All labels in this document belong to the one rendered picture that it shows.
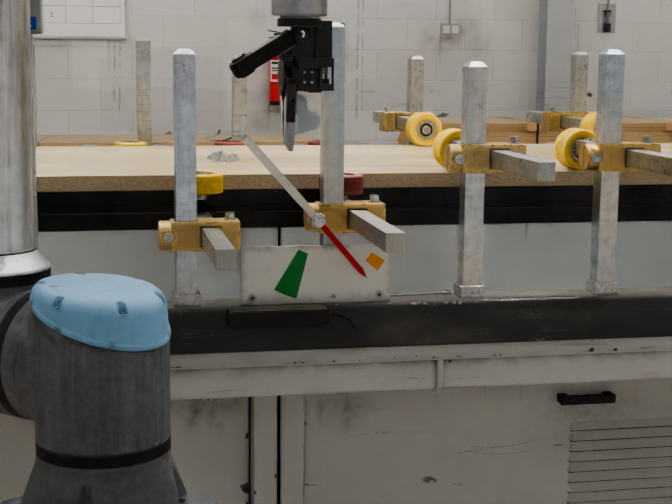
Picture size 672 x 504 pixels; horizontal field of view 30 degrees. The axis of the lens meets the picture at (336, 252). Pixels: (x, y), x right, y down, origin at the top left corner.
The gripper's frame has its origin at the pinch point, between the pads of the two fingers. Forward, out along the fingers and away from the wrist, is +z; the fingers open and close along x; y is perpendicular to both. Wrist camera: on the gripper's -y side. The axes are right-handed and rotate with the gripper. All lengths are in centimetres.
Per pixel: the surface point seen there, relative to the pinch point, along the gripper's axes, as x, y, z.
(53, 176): 27.8, -37.9, 7.8
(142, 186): 27.7, -22.1, 9.8
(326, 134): 6.1, 7.8, -1.0
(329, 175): 6.1, 8.4, 6.0
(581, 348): 8, 56, 38
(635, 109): 718, 387, 30
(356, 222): -1.0, 11.6, 13.1
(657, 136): 589, 345, 42
